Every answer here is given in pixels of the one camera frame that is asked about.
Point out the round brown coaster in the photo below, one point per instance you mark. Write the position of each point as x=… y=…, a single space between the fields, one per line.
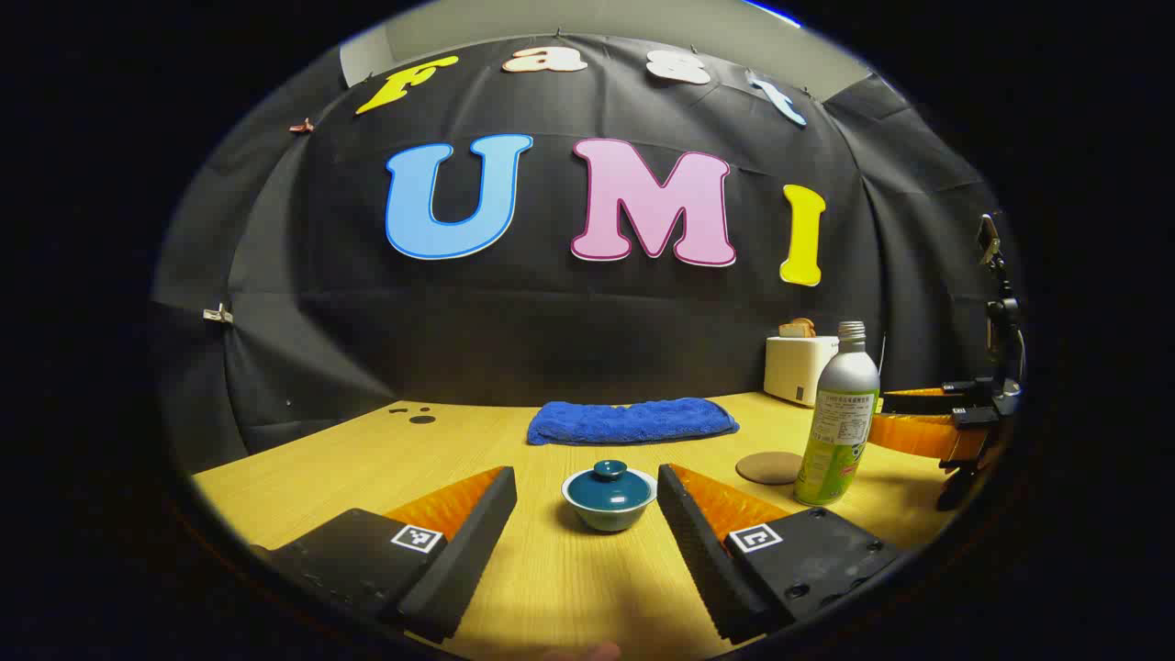
x=766 y=468

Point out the silver metal clip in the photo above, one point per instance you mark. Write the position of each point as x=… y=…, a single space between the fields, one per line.
x=218 y=314

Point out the blue towel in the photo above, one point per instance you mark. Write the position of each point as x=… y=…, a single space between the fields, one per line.
x=632 y=420

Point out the phone on black stand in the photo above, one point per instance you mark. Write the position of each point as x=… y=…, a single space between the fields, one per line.
x=1001 y=312

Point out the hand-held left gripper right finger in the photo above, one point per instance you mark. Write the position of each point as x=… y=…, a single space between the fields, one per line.
x=688 y=532

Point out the white toaster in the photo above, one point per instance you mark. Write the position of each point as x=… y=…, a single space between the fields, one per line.
x=794 y=367

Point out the red clip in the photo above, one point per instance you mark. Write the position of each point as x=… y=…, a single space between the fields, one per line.
x=301 y=126

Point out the silver and green water bottle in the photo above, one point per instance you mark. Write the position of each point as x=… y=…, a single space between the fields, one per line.
x=846 y=386

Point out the teal teacup with white rim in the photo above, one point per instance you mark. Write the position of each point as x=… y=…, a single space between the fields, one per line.
x=609 y=520

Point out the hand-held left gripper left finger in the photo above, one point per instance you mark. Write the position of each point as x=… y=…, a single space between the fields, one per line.
x=477 y=532

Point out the black backdrop cloth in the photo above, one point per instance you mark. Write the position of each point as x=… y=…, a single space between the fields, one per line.
x=551 y=321

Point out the bread slice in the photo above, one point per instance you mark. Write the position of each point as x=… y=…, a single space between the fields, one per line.
x=797 y=328

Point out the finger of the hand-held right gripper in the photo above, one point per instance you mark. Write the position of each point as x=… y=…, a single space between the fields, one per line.
x=918 y=399
x=913 y=435

